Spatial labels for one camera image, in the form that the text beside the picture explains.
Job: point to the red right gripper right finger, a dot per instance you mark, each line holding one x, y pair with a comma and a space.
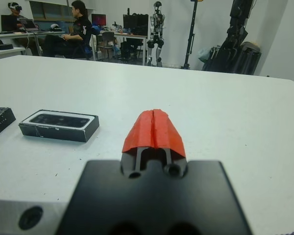
169, 134

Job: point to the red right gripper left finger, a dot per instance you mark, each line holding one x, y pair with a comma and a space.
139, 134

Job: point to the small black phone device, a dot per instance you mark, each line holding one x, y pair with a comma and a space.
61, 120

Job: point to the black printed box lid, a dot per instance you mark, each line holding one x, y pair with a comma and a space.
0, 120

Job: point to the black box base white insert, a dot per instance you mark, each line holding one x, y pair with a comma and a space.
56, 133

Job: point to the grey chair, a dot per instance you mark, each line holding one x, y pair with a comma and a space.
107, 40

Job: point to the white desk wooden top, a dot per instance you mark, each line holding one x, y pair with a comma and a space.
127, 35

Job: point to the silver humanoid robot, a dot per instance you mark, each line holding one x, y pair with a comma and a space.
157, 31

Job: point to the black equipment bag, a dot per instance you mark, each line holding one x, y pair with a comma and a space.
231, 51

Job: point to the black stand pole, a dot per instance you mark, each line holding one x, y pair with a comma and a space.
192, 31

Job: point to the large black monitor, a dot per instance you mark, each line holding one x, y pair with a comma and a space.
135, 23

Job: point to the grey hard case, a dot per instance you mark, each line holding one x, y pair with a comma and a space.
252, 57

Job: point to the monitor with red screen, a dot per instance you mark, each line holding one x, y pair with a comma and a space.
98, 19

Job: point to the seated person black shirt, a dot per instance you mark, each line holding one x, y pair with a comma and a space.
80, 27

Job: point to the long white desk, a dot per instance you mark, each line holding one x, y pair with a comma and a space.
39, 33

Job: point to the open laptop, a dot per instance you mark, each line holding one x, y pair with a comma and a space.
29, 25

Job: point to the white side table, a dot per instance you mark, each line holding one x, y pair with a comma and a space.
5, 52

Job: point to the flat black case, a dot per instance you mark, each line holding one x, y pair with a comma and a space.
4, 47

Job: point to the small black monitor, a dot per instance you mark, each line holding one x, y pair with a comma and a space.
7, 23

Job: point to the seated person with VR headset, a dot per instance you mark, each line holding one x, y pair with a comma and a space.
14, 12

